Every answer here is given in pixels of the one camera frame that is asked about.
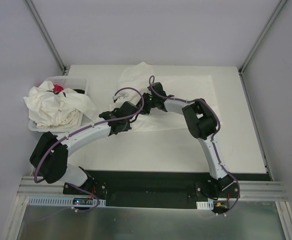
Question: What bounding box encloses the white red-print t-shirt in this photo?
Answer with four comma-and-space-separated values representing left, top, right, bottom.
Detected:
117, 62, 221, 133

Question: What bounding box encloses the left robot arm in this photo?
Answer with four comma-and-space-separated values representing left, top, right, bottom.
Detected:
29, 101, 142, 195

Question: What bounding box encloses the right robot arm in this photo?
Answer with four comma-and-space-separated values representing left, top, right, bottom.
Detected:
137, 82, 234, 198

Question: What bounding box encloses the white t-shirt pile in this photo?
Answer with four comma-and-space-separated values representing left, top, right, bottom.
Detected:
23, 80, 98, 130

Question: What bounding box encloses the white plastic laundry basket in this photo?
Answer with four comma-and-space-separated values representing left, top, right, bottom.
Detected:
28, 75, 90, 133

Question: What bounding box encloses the pink t-shirt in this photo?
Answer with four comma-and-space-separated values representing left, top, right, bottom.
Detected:
53, 84, 64, 92

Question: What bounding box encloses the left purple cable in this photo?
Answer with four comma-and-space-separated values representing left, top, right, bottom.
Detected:
33, 74, 146, 185

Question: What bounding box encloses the purple cable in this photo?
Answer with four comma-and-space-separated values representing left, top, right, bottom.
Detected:
33, 74, 146, 185
148, 75, 242, 201

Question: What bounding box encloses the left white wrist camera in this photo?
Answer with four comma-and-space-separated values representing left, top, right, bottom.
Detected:
112, 95, 127, 103

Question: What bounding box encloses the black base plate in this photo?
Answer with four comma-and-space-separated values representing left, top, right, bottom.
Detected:
62, 169, 239, 210

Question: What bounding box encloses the aluminium front rail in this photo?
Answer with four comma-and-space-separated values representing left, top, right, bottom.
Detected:
17, 176, 289, 202

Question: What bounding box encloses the left white cable duct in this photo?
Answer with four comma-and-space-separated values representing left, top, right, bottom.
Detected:
28, 196, 106, 208

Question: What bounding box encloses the white cable duct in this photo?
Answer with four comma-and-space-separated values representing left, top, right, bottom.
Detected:
196, 201, 214, 211
28, 196, 106, 208

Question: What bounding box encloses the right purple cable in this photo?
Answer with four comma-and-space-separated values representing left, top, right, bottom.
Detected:
148, 75, 242, 201

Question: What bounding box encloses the left aluminium frame post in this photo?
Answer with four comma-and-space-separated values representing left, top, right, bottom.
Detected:
23, 0, 67, 75

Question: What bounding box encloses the aluminium frame post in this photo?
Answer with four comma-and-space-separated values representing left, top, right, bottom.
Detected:
23, 0, 67, 75
238, 0, 288, 76

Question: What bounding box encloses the right white cable duct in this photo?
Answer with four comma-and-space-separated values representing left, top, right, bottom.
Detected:
196, 201, 214, 211

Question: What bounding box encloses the right aluminium frame post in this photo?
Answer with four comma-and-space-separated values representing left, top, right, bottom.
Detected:
238, 0, 288, 76

